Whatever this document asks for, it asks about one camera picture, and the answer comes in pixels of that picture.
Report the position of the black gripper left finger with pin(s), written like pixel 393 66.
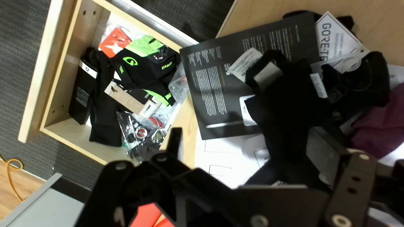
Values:
pixel 174 146

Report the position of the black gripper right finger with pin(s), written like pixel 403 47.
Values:
pixel 349 181

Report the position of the black socks with black card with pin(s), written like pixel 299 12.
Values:
pixel 285 109

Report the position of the black folded socks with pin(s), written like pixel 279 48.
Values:
pixel 101 120

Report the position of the light wooden drawer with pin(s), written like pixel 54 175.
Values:
pixel 33 84

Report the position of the clear bag of small parts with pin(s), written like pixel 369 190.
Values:
pixel 143 134

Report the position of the purple cloth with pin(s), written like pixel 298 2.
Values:
pixel 379 127

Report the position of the brown cardboard label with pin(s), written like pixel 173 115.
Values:
pixel 126 96

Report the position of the black and green gloves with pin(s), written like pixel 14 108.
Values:
pixel 143 67

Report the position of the orange and white card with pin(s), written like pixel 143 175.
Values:
pixel 114 42

